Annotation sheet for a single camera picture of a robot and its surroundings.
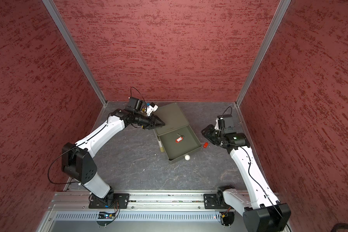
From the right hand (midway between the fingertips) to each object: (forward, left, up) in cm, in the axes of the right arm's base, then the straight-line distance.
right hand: (201, 135), depth 75 cm
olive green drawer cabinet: (+14, +15, 0) cm, 20 cm away
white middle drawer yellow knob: (+1, +24, -8) cm, 25 cm away
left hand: (+5, +21, +1) cm, 22 cm away
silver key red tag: (+1, +12, -6) cm, 14 cm away
